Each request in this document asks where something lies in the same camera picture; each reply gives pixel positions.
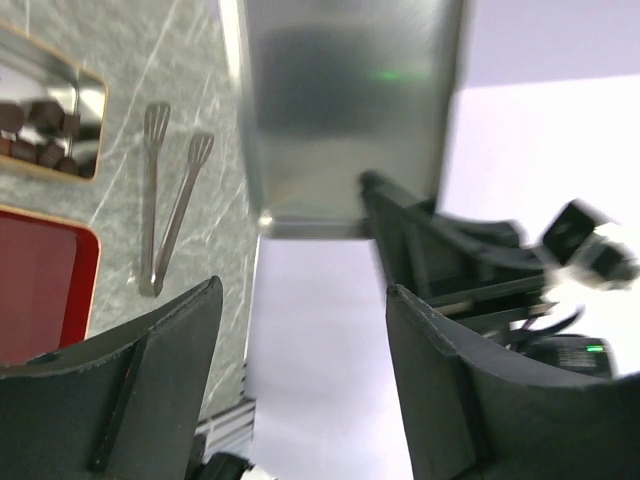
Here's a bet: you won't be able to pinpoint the silver tin lid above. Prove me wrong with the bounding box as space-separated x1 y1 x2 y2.
218 1 469 240

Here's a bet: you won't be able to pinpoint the dark striped square chocolate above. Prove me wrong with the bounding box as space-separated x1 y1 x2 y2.
37 142 65 169

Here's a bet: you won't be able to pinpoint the gold tin box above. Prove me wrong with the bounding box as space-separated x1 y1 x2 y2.
1 20 108 183

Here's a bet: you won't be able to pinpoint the long metal tweezers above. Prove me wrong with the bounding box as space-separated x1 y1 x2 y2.
139 101 215 297

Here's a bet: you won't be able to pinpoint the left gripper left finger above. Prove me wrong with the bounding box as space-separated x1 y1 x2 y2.
1 277 223 479

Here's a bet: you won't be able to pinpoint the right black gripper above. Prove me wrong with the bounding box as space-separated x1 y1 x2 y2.
360 170 553 340

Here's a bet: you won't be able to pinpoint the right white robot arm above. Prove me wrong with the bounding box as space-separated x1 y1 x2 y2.
360 171 639 378

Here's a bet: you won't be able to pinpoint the side aluminium rail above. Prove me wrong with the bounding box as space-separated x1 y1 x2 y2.
194 359 257 454

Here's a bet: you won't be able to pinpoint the red gold-rimmed tray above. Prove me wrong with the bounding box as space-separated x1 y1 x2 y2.
1 205 101 365

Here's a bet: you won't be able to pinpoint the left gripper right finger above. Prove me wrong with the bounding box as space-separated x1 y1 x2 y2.
386 285 639 479

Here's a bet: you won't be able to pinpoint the dark square chocolate bottom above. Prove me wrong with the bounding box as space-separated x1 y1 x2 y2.
27 99 65 130

